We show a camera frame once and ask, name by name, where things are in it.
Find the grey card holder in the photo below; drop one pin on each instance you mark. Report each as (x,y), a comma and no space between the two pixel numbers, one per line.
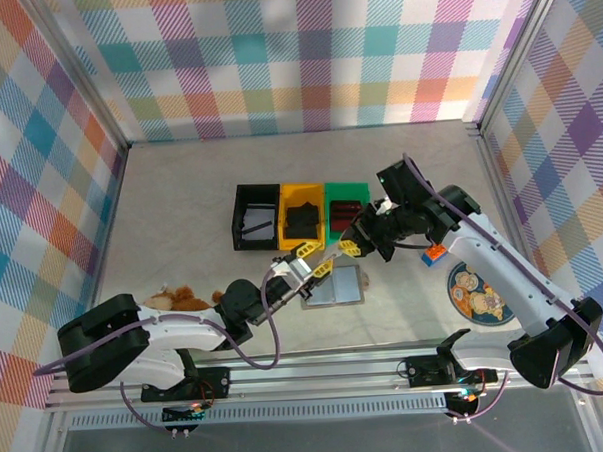
(344,286)

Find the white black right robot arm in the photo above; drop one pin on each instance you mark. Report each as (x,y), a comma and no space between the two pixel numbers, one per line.
(504,277)

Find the black cards stack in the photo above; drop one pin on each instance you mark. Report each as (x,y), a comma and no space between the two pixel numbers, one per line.
(301,220)

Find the red cards stack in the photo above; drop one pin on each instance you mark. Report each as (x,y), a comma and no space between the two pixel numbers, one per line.
(341,219)

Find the white cards stack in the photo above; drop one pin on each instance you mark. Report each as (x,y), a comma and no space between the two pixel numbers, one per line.
(258,213)

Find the orange blue toy brick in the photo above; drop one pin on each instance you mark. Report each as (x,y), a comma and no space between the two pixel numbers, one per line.
(435,254)

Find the yellow plastic bin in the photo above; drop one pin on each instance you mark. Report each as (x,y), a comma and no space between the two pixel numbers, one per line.
(300,193)

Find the brown plush toy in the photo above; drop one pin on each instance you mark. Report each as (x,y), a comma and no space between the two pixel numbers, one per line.
(184,297)

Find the green plastic bin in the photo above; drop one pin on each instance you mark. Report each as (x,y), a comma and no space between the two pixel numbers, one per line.
(347,189)

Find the black plastic bin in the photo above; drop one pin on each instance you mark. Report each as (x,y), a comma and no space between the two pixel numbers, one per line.
(240,194)

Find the round cartoon print coaster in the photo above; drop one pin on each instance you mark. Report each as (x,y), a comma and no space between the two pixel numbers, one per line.
(477,298)

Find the small controller board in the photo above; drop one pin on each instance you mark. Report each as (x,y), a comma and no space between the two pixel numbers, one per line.
(464,404)
(184,415)

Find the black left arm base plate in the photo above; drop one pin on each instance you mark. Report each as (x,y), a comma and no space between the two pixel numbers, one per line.
(218,382)

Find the aluminium side rail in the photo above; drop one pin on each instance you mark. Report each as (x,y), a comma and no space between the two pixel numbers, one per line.
(106,234)
(503,202)

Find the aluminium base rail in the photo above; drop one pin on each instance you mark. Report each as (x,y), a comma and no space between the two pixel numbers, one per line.
(313,370)

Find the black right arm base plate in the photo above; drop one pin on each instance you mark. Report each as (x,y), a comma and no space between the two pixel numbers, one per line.
(423,373)

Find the aluminium frame post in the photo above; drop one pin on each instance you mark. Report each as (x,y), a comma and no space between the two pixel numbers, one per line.
(518,51)
(77,70)

